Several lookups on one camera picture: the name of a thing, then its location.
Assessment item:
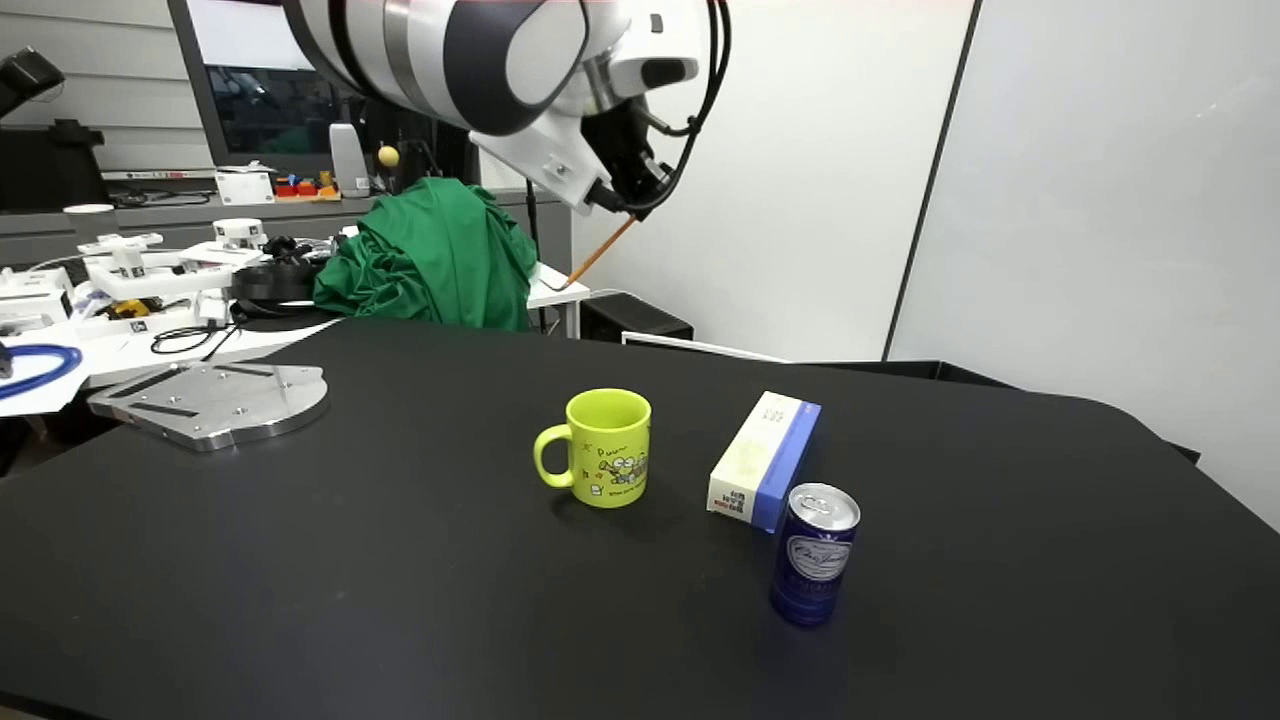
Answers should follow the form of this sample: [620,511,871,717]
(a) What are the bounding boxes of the yellow-green mug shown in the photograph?
[531,383,658,517]

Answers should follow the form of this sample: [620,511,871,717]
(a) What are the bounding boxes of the grey metal plate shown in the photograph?
[84,356,334,456]

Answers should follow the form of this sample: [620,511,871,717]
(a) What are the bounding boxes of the black round device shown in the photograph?
[230,237,334,326]

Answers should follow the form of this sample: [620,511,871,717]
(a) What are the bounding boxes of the white and blue carton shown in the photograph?
[703,390,825,535]

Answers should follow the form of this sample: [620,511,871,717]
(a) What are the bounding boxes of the blue drink can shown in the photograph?
[768,479,864,632]

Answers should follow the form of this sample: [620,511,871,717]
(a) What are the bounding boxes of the white printed parts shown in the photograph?
[77,216,273,308]

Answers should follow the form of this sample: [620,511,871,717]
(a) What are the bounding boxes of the small white box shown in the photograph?
[211,161,282,209]

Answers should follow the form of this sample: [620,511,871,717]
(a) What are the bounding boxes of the blue hose loop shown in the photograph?
[0,340,90,408]

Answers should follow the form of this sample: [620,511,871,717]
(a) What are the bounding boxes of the white side table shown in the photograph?
[0,224,591,422]

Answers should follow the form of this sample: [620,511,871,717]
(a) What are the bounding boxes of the computer monitor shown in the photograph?
[163,0,449,171]

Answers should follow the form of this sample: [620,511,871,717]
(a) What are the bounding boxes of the white speaker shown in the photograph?
[330,120,377,199]

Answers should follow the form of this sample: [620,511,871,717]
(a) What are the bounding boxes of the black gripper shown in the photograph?
[581,101,693,224]

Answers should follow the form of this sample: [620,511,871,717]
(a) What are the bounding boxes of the grey desk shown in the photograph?
[0,185,537,272]

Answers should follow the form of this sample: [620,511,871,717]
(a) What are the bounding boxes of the black cable loop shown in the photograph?
[147,322,241,360]

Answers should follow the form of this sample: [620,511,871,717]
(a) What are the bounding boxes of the black box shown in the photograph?
[581,294,696,347]

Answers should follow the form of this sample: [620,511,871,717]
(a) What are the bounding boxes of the black equipment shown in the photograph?
[0,49,112,214]

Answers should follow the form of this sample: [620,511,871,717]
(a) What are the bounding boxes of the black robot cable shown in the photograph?
[637,0,736,216]

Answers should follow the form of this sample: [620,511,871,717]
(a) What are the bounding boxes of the green cloth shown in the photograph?
[312,178,542,336]

